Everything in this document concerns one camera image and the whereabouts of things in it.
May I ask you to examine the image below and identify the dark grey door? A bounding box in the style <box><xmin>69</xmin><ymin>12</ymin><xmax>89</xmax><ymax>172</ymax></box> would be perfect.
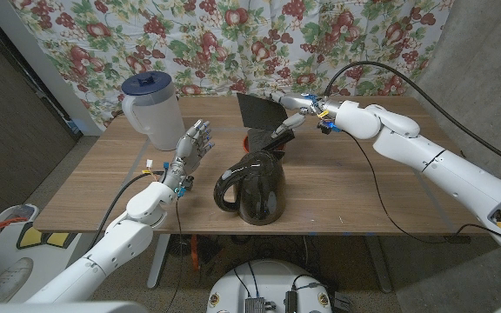
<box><xmin>0</xmin><ymin>8</ymin><xmax>80</xmax><ymax>227</ymax></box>

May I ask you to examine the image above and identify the white shoe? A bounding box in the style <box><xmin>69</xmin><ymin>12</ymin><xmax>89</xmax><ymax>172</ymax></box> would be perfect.
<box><xmin>0</xmin><ymin>256</ymin><xmax>34</xmax><ymax>301</ymax></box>

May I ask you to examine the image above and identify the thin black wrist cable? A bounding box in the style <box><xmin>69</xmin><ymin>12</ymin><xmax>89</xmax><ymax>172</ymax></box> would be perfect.
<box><xmin>165</xmin><ymin>195</ymin><xmax>184</xmax><ymax>313</ymax></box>
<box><xmin>344</xmin><ymin>130</ymin><xmax>501</xmax><ymax>251</ymax></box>

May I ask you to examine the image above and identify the black fan under table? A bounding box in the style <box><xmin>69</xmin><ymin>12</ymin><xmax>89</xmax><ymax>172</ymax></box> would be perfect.
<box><xmin>166</xmin><ymin>234</ymin><xmax>193</xmax><ymax>258</ymax></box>

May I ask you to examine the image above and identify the translucent pitcher with blue lid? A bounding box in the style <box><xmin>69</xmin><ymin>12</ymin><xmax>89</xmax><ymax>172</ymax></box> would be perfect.
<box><xmin>121</xmin><ymin>70</ymin><xmax>185</xmax><ymax>151</ymax></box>

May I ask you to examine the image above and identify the floral backdrop cloth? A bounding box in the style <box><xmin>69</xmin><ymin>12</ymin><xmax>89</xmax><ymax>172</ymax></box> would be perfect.
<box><xmin>9</xmin><ymin>0</ymin><xmax>456</xmax><ymax>131</ymax></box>

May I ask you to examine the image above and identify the glossy black kettle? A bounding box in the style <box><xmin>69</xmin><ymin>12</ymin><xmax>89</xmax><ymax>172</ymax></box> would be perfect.
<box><xmin>213</xmin><ymin>149</ymin><xmax>287</xmax><ymax>226</ymax></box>

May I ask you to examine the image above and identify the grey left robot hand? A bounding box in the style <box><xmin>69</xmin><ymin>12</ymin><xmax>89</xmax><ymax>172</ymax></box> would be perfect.
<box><xmin>163</xmin><ymin>119</ymin><xmax>216</xmax><ymax>190</ymax></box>

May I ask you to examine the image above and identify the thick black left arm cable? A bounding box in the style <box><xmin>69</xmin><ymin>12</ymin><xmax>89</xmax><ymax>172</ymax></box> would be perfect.
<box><xmin>87</xmin><ymin>171</ymin><xmax>167</xmax><ymax>251</ymax></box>

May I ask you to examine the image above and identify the white table leg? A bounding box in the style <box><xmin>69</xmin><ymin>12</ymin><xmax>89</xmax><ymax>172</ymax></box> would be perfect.
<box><xmin>146</xmin><ymin>234</ymin><xmax>172</xmax><ymax>290</ymax></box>

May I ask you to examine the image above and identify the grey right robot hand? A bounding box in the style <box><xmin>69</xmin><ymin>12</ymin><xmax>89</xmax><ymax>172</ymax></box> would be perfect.
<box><xmin>271</xmin><ymin>93</ymin><xmax>343</xmax><ymax>140</ymax></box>

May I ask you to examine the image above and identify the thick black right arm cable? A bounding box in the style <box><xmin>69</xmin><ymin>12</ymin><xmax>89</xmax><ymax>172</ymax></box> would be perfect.
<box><xmin>323</xmin><ymin>60</ymin><xmax>501</xmax><ymax>174</ymax></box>

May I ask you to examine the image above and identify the white bin with orange item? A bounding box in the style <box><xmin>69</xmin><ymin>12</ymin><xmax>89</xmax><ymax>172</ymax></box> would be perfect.
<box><xmin>0</xmin><ymin>203</ymin><xmax>41</xmax><ymax>230</ymax></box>

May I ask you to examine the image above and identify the orange strap under table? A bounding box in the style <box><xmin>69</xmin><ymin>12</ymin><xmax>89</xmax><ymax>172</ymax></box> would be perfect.
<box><xmin>190</xmin><ymin>234</ymin><xmax>200</xmax><ymax>274</ymax></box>

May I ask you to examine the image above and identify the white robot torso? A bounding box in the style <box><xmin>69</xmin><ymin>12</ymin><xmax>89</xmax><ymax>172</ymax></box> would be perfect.
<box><xmin>205</xmin><ymin>259</ymin><xmax>334</xmax><ymax>313</ymax></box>

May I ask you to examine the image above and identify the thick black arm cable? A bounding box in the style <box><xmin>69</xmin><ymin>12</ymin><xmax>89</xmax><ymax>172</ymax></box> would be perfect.
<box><xmin>323</xmin><ymin>60</ymin><xmax>501</xmax><ymax>174</ymax></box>
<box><xmin>87</xmin><ymin>171</ymin><xmax>167</xmax><ymax>251</ymax></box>

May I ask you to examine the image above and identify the white door frame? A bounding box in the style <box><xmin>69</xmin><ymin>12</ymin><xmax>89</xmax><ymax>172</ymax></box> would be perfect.
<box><xmin>0</xmin><ymin>0</ymin><xmax>104</xmax><ymax>137</ymax></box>

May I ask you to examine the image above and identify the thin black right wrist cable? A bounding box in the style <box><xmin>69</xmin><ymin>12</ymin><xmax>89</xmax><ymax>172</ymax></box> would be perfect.
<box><xmin>344</xmin><ymin>130</ymin><xmax>501</xmax><ymax>251</ymax></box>

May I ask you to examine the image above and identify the grey electronics box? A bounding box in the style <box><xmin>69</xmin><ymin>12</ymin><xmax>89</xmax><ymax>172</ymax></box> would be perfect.
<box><xmin>244</xmin><ymin>296</ymin><xmax>267</xmax><ymax>313</ymax></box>

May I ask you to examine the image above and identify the thin black left wrist cable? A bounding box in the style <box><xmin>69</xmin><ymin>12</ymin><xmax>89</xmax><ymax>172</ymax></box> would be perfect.
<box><xmin>165</xmin><ymin>195</ymin><xmax>184</xmax><ymax>313</ymax></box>

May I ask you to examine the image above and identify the yellow black patterned bag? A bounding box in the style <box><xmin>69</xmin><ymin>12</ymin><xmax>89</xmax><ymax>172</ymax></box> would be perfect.
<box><xmin>15</xmin><ymin>221</ymin><xmax>82</xmax><ymax>251</ymax></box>

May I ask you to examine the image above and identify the red bowl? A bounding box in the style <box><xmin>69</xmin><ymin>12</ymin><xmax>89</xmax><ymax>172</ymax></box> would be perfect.
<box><xmin>242</xmin><ymin>133</ymin><xmax>287</xmax><ymax>162</ymax></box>

